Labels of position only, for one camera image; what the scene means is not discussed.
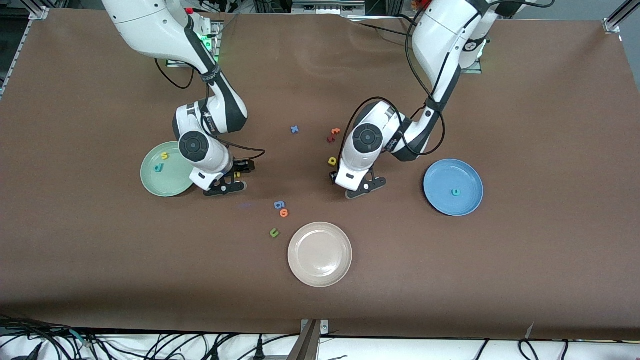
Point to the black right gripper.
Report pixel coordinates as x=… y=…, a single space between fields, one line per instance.
x=241 y=167

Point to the teal foam letter p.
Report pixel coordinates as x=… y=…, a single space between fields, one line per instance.
x=158 y=168

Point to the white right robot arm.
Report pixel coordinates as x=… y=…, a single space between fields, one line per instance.
x=145 y=25

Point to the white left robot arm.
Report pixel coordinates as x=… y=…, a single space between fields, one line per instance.
x=440 y=30

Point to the blue foam letter g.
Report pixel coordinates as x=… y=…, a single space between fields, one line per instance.
x=279 y=204

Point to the beige plate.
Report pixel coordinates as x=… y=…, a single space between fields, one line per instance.
x=320 y=255

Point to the pale green plate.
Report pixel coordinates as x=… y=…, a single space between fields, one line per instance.
x=167 y=182

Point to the blue plate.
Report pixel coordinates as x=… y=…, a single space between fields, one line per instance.
x=440 y=200

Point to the grey metal device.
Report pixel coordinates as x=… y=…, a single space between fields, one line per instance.
x=327 y=7

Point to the white tape tag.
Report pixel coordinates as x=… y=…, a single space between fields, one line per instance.
x=530 y=330

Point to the metal table edge bracket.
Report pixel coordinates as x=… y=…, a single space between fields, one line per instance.
x=312 y=330

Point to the aluminium frame rail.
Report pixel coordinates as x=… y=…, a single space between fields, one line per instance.
x=37 y=12

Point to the aluminium frame corner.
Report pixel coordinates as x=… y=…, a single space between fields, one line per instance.
x=612 y=25

